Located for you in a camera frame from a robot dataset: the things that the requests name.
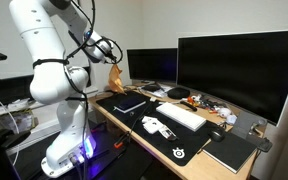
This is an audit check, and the white keyboard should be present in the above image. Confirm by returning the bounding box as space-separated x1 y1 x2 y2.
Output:
155 101 208 133

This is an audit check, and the black cable bundle on arm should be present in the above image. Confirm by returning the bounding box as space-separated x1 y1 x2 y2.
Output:
32 0 124 171

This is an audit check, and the black flat notebook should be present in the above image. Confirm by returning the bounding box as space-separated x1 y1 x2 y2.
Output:
201 131 259 175

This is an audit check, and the black desk mat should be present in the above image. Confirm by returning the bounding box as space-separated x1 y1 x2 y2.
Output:
95 90 224 167

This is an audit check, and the pile of small colourful items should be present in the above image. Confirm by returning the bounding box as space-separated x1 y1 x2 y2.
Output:
186 93 219 115

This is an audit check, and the small black monitor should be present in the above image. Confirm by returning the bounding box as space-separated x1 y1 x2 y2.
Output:
126 47 179 83

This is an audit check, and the black stand base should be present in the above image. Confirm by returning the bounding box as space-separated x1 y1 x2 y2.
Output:
246 134 274 154

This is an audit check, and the grey monitor stand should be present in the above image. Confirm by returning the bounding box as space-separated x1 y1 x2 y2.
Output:
230 109 269 140

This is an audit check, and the small white card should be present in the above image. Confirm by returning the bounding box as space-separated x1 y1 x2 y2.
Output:
141 115 154 124

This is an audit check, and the white round figurine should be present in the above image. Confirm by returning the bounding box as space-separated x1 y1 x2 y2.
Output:
218 106 239 125

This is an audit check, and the white hanging cable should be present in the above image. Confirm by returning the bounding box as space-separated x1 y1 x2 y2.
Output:
0 77 22 168

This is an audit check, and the black computer mouse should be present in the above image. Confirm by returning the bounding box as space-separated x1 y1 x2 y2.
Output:
208 127 226 143

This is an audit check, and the orange cloth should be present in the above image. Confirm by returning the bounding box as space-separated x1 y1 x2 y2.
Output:
107 63 127 95

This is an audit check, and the black stick remote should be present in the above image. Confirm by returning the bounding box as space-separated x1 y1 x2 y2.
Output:
179 100 199 112

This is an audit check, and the wooden desk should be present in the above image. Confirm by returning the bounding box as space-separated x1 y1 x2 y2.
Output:
86 79 269 180

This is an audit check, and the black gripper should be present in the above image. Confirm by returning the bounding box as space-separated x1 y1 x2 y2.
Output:
100 37 121 67

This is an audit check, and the black oval case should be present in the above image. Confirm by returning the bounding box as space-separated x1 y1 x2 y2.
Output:
166 86 191 100

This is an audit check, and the orange handled clamp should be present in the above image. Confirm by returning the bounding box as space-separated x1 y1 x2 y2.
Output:
113 131 132 150

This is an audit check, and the black device on papers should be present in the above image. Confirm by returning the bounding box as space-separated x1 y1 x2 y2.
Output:
143 84 162 93

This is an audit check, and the black book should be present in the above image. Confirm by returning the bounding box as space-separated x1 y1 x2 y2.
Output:
112 94 148 115

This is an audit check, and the black perforated robot table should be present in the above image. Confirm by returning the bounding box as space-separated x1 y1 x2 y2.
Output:
9 119 153 180

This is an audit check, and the large black monitor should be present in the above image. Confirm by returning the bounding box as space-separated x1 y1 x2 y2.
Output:
176 29 288 126

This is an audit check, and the black and white remote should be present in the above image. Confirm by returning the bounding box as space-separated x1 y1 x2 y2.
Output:
157 125 179 143

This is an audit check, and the cluttered low shelf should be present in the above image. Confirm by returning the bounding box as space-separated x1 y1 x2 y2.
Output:
0 97 39 135

